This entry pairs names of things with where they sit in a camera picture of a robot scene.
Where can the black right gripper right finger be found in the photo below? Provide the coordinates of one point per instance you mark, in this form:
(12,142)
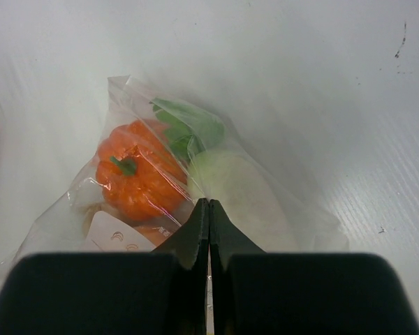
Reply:
(255,292)

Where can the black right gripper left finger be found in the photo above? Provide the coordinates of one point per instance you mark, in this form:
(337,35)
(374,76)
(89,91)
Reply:
(162,292)

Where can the clear zip top bag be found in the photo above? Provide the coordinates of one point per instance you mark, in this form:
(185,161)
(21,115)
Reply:
(81,220)

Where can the white fake radish with leaves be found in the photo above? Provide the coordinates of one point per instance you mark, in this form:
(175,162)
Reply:
(218,170)

